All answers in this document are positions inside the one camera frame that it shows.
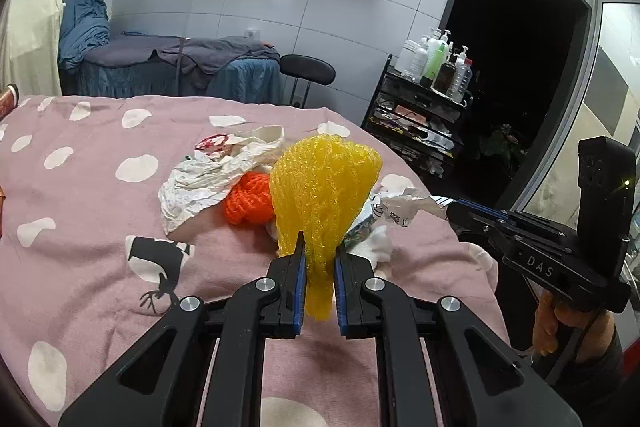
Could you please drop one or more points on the blue cloth pile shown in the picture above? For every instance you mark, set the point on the blue cloth pile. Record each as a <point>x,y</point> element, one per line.
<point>82,27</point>

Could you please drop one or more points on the green potted plant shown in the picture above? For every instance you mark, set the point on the green potted plant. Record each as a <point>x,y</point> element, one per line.
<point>502,144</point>

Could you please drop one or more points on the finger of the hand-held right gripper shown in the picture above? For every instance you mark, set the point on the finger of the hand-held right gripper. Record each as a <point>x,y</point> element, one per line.
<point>475,208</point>
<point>480,239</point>

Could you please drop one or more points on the person's right hand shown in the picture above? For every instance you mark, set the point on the person's right hand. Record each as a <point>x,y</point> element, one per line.
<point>545,327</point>

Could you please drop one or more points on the glass door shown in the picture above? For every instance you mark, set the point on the glass door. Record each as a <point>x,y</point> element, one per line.
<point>610,82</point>

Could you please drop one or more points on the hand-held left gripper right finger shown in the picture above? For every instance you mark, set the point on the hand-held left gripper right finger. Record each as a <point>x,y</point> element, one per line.
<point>341,297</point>

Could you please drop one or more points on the pink polka dot blanket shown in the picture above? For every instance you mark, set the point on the pink polka dot blanket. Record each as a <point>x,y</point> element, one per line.
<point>100,217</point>

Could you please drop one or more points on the red cylindrical object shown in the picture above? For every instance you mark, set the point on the red cylindrical object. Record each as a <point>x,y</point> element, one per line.
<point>7,102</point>

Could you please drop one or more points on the yellow foam net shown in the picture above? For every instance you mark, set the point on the yellow foam net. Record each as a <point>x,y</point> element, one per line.
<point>320,187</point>

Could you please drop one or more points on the white wall socket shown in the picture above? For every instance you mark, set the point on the white wall socket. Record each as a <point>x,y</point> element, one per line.
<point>252,32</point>

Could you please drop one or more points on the cream white cloth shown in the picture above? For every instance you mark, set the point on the cream white cloth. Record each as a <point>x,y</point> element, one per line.
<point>30,37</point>

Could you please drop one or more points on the orange yarn ball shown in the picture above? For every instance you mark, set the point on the orange yarn ball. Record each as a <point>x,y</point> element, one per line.
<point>247,202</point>

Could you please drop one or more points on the person's right forearm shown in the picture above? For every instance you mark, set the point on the person's right forearm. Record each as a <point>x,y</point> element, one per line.
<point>600,374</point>

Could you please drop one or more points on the group of pump bottles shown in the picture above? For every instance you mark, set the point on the group of pump bottles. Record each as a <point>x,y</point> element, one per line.
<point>435,62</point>

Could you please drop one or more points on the black trolley cart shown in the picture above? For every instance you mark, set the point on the black trolley cart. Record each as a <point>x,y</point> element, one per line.
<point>415,107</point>

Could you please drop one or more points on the black round stool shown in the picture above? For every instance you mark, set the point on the black round stool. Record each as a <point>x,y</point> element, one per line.
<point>307,69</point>

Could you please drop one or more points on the blue covered massage bed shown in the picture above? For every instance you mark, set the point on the blue covered massage bed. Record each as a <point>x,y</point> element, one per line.
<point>125,79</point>

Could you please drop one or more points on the white crumpled plastic bag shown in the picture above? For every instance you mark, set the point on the white crumpled plastic bag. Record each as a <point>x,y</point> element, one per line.
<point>210,177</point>

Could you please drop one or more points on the grey blanket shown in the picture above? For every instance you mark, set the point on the grey blanket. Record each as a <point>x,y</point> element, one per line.
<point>210,52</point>

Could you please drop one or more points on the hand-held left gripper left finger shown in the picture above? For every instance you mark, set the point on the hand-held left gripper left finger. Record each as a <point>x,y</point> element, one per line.
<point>299,297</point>

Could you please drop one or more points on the blue patterned wrapper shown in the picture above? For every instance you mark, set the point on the blue patterned wrapper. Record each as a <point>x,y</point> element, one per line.
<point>362,224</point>

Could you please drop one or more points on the white paper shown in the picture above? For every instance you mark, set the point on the white paper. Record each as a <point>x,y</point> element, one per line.
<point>400,207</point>

